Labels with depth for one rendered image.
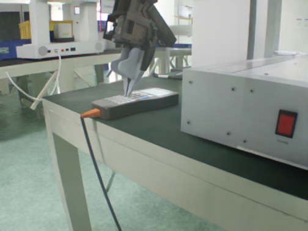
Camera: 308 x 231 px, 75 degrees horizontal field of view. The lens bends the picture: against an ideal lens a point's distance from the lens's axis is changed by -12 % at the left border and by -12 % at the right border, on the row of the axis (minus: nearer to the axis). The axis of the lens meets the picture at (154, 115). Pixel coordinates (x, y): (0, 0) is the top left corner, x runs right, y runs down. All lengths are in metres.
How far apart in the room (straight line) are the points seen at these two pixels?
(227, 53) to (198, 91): 0.51
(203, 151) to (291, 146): 0.12
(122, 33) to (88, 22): 1.96
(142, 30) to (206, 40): 0.43
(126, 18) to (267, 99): 0.28
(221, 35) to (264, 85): 0.56
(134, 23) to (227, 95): 0.23
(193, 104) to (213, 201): 0.14
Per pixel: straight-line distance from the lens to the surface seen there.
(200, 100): 0.32
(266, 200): 0.28
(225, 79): 0.30
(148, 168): 0.37
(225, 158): 0.31
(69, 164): 0.73
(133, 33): 0.45
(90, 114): 0.43
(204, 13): 0.87
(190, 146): 0.33
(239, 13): 0.81
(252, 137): 0.30
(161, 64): 3.01
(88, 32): 2.37
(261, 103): 0.29
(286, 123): 0.28
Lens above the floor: 0.90
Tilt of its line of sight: 19 degrees down
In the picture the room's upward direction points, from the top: straight up
